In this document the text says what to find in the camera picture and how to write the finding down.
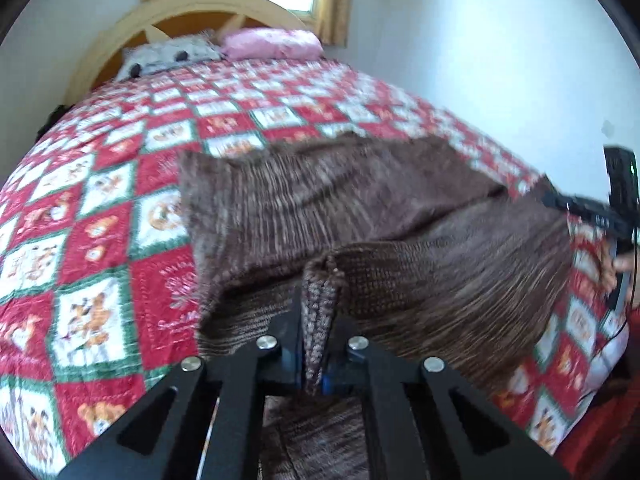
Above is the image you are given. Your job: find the brown knitted sweater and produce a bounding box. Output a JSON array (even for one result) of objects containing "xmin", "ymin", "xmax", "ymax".
[{"xmin": 179, "ymin": 133, "xmax": 572, "ymax": 479}]

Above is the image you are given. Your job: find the right hand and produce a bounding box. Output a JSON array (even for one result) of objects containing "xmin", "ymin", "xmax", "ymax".
[{"xmin": 612, "ymin": 252, "xmax": 639, "ymax": 274}]

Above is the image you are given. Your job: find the red teddy bear bedspread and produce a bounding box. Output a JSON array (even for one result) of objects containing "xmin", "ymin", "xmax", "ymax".
[{"xmin": 0, "ymin": 56, "xmax": 633, "ymax": 478}]

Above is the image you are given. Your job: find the black item beside bed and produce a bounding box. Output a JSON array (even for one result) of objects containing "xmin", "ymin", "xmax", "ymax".
[{"xmin": 35, "ymin": 105, "xmax": 72, "ymax": 144}]

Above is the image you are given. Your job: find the cream wooden headboard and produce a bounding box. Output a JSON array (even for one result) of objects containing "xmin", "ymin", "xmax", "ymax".
[{"xmin": 63, "ymin": 0, "xmax": 306, "ymax": 106}]

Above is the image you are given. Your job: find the grey patterned pillow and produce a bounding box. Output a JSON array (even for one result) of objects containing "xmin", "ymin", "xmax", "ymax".
[{"xmin": 114, "ymin": 32, "xmax": 224, "ymax": 82}]

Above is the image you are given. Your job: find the pink pillow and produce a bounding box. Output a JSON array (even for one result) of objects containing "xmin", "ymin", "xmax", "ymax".
[{"xmin": 221, "ymin": 27, "xmax": 323, "ymax": 61}]

